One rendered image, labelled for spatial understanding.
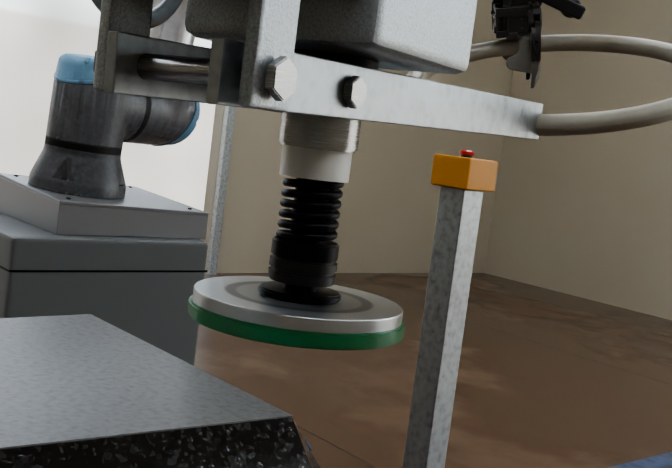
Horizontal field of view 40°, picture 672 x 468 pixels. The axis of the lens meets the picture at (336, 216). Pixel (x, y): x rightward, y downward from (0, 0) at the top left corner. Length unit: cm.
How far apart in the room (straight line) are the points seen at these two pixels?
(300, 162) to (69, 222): 91
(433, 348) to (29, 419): 178
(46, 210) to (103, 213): 10
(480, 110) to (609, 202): 688
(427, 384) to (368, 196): 521
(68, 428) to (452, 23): 51
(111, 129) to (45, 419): 121
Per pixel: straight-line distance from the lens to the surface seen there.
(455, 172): 230
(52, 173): 184
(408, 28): 83
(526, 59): 170
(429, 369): 239
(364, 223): 755
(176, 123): 199
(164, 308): 182
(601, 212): 801
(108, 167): 185
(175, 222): 184
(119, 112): 185
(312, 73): 79
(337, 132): 88
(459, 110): 105
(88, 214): 175
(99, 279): 174
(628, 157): 791
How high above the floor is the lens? 109
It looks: 5 degrees down
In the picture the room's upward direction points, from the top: 7 degrees clockwise
